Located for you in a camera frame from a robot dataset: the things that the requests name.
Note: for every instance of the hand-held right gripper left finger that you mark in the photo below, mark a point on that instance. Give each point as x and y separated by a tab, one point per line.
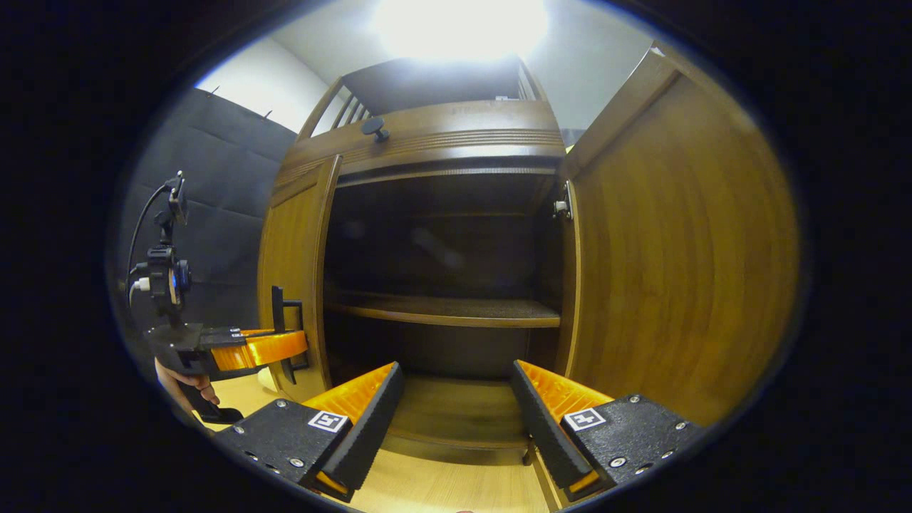
374	427

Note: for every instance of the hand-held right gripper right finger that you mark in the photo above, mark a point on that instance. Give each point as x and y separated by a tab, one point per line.
545	427

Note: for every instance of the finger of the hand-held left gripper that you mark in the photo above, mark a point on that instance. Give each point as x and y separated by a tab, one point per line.
263	349
253	332

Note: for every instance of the wooden shoe cabinet door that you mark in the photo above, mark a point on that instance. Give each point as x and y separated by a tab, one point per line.
292	235
677	249

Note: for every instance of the wooden double-door shoe cabinet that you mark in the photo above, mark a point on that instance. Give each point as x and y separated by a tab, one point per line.
442	132

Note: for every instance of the metal door hinge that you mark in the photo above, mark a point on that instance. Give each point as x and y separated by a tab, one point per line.
563	206

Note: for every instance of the cream round object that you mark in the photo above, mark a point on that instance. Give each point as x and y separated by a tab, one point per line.
267	380

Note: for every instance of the black backdrop cloth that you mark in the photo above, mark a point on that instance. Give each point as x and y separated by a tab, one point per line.
214	178

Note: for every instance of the black round drawer knob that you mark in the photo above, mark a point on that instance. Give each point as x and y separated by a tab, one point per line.
374	127

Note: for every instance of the large ceiling light panel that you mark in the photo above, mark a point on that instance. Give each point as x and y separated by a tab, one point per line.
459	25

